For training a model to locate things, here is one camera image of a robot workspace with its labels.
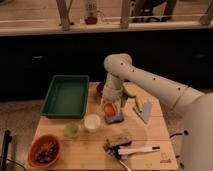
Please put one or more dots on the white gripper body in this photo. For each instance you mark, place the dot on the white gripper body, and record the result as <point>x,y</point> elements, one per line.
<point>113,97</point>

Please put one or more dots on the red orange apple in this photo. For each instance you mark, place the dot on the red orange apple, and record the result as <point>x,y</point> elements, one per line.
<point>109,110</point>

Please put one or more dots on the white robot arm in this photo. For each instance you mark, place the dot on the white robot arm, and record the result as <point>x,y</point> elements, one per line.
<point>195,106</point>

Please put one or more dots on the white paper cup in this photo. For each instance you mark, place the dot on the white paper cup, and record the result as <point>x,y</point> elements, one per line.
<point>92,123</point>

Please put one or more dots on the small green cup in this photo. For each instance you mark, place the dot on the small green cup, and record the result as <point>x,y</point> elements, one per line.
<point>71,130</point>

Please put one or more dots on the dark red bowl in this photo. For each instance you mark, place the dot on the dark red bowl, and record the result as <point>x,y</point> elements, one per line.
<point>100,88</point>

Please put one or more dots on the blue sponge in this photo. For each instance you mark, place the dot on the blue sponge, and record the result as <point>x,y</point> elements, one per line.
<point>114,119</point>

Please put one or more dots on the grey blue plate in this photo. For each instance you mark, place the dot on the grey blue plate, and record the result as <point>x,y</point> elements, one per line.
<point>144,111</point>

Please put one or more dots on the green plastic tray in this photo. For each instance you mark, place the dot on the green plastic tray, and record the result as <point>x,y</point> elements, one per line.
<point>66,97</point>

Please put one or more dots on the brown wooden block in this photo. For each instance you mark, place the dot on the brown wooden block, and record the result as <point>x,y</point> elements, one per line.
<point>118,141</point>

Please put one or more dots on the metal spoon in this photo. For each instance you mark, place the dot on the metal spoon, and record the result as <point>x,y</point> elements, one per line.
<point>124,165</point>

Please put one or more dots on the dark pot on shelf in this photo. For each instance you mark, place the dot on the dark pot on shelf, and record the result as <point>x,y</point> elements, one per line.
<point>91,20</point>

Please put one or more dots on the orange bowl with food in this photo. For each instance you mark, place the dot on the orange bowl with food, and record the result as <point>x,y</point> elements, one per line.
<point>44,151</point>

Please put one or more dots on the black stand at left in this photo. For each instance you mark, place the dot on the black stand at left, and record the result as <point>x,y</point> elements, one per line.
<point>3,156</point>

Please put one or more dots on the white handled brush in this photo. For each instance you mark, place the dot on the white handled brush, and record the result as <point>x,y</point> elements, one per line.
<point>128,151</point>

